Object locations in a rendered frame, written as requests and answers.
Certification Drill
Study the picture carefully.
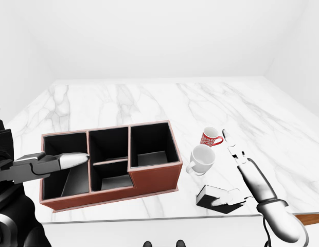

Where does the red patterned mug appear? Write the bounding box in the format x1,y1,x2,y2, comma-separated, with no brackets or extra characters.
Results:
200,126,224,148

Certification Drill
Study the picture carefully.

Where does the red-brown desk caddy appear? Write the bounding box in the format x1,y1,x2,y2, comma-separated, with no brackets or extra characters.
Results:
39,120,184,214

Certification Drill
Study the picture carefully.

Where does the white mug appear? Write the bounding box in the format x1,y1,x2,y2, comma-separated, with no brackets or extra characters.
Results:
185,144,216,177

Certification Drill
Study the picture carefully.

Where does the black book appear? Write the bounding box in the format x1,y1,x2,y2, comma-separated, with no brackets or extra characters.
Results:
196,184,246,215

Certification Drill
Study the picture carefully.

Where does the brown wooden strip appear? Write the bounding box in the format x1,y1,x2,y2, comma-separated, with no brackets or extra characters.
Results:
294,213,319,227

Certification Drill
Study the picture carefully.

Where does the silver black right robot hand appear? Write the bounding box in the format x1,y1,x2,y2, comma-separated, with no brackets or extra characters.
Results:
211,129,289,207

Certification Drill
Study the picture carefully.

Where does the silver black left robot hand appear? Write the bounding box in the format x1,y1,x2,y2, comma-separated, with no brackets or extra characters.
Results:
0,151,90,186

